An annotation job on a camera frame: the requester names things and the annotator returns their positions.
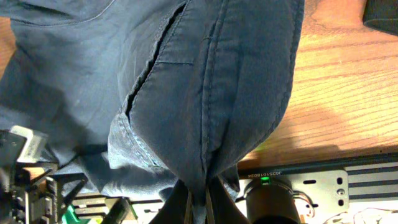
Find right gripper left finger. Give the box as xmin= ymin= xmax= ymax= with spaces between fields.
xmin=157 ymin=180 xmax=192 ymax=224

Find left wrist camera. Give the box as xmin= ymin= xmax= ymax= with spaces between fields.
xmin=11 ymin=125 xmax=48 ymax=163

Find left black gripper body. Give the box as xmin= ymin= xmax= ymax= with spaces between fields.
xmin=1 ymin=130 xmax=88 ymax=224

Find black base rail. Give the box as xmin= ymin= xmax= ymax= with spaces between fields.
xmin=62 ymin=152 xmax=398 ymax=224

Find navy blue shorts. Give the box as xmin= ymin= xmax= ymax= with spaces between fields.
xmin=0 ymin=0 xmax=305 ymax=224

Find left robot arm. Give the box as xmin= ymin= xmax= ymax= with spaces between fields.
xmin=1 ymin=131 xmax=300 ymax=223

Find black patterned garment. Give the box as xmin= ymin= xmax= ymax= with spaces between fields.
xmin=363 ymin=0 xmax=397 ymax=36

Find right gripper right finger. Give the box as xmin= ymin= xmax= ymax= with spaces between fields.
xmin=205 ymin=177 xmax=249 ymax=224

